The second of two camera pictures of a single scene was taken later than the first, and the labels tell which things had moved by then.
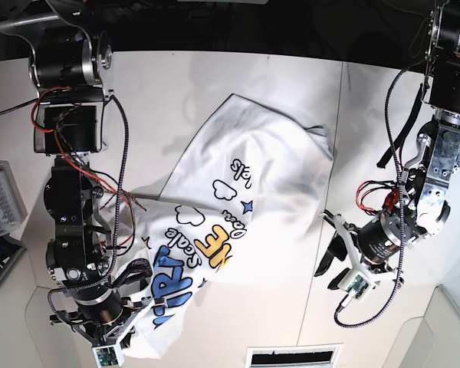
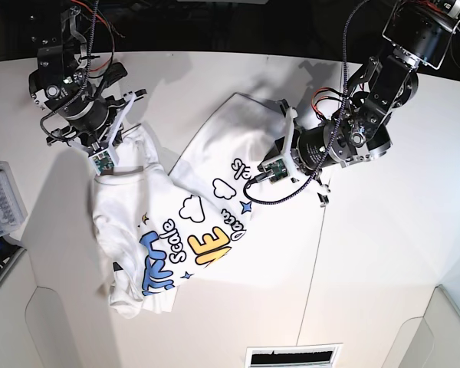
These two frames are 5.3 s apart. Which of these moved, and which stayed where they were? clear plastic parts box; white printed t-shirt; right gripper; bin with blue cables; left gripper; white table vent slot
Moved: left gripper; white printed t-shirt; right gripper
Stayed: bin with blue cables; white table vent slot; clear plastic parts box
